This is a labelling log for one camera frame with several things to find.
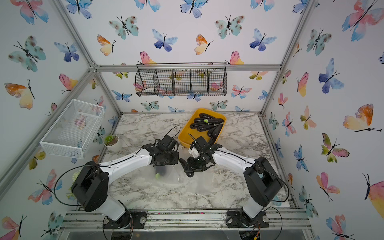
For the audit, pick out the white mesh wall basket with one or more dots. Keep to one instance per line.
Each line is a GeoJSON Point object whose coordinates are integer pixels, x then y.
{"type": "Point", "coordinates": [71, 133]}

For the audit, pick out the eggplant in tray middle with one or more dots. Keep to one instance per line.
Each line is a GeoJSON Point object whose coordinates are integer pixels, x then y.
{"type": "Point", "coordinates": [202, 127]}

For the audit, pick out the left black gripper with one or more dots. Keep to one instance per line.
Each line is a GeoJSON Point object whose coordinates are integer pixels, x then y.
{"type": "Point", "coordinates": [176, 159]}

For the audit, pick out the small white potted succulent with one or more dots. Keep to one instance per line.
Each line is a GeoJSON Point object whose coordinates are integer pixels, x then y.
{"type": "Point", "coordinates": [112, 142]}

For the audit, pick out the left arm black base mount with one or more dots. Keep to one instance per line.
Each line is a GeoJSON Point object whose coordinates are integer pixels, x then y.
{"type": "Point", "coordinates": [129, 221]}

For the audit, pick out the black wire wall basket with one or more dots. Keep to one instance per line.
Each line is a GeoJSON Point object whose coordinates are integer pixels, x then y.
{"type": "Point", "coordinates": [181, 80]}

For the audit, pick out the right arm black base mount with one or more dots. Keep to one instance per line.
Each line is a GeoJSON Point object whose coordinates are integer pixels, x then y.
{"type": "Point", "coordinates": [239, 219]}

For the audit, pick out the aluminium front rail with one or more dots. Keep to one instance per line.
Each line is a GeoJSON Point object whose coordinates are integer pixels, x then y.
{"type": "Point", "coordinates": [201, 220]}

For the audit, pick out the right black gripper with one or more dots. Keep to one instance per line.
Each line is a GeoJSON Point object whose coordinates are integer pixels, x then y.
{"type": "Point", "coordinates": [190, 166]}

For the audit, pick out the dark purple eggplant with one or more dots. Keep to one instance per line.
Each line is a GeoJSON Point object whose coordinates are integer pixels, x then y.
{"type": "Point", "coordinates": [160, 171]}

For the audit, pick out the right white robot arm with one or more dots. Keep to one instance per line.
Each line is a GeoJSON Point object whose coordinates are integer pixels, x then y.
{"type": "Point", "coordinates": [262, 181]}

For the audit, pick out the clear zip-top bag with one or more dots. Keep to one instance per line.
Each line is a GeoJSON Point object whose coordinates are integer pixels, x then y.
{"type": "Point", "coordinates": [176, 179]}

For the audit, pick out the yellow plastic tray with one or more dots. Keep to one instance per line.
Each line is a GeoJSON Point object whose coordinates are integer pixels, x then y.
{"type": "Point", "coordinates": [187, 135]}

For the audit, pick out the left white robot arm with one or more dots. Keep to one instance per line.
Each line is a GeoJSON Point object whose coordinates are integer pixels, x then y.
{"type": "Point", "coordinates": [91, 187]}

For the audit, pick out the eggplant at tray back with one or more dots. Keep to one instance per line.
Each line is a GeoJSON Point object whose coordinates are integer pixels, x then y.
{"type": "Point", "coordinates": [205, 118]}

